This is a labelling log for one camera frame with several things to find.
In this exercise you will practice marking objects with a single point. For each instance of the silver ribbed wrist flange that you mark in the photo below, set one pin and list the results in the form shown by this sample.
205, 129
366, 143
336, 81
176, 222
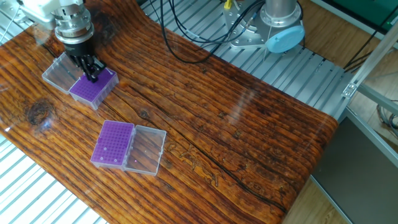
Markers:
74, 25

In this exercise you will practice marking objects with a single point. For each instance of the yellow connector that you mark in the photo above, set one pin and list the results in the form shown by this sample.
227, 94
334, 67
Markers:
228, 4

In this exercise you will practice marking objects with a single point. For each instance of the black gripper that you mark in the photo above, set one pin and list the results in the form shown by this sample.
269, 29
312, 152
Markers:
79, 50

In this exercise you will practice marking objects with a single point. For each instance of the glossy wood grain mat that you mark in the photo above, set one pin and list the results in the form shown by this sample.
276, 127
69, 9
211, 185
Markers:
236, 137

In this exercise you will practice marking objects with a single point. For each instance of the light blue plastic piece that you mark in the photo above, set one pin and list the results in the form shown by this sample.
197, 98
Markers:
285, 38

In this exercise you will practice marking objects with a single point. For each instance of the silver robot mounting plate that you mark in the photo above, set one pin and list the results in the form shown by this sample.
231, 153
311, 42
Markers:
245, 36

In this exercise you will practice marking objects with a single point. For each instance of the purple pipette tip holder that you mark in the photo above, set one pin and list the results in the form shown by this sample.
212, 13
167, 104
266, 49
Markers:
90, 93
115, 143

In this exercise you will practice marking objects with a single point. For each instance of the silver corner bracket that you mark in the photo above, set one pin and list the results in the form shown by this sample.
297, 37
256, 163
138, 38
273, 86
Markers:
349, 90

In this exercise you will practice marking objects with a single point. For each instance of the aluminium frame profile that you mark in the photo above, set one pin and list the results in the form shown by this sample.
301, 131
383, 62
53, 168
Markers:
373, 65

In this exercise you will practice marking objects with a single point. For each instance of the green board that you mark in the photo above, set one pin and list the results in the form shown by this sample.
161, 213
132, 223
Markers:
373, 12

